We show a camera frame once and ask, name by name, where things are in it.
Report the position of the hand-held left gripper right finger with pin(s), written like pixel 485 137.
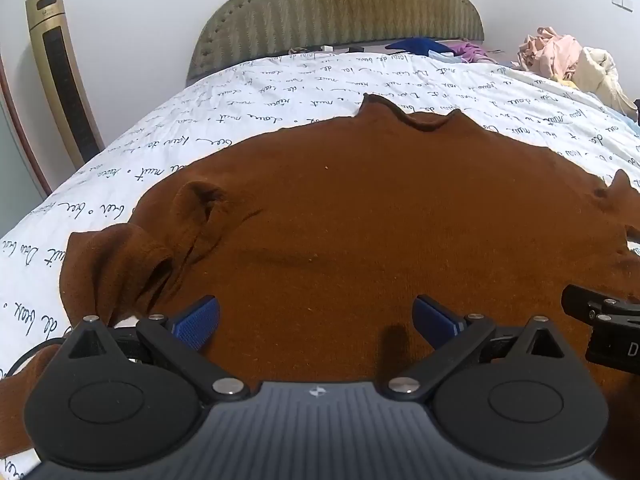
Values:
pixel 434 319

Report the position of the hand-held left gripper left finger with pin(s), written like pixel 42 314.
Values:
pixel 196 321

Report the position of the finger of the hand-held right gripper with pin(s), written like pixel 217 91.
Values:
pixel 582 304

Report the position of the brown knit sweater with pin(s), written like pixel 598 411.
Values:
pixel 360 210

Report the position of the cream clothes pile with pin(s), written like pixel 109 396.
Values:
pixel 602 77

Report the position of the pink clothes pile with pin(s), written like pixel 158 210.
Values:
pixel 547 52

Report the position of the white script-printed bed sheet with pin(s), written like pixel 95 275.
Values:
pixel 210 110

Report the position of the light blue cloth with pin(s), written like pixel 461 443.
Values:
pixel 440 56

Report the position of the purple cloth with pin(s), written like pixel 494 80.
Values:
pixel 467 50

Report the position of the gold tower air conditioner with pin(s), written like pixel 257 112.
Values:
pixel 62 70

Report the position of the olive padded headboard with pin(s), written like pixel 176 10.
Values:
pixel 345 5

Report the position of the reddish wooden door frame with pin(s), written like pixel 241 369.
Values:
pixel 22 125

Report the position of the white light switch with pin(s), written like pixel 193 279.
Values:
pixel 621 0

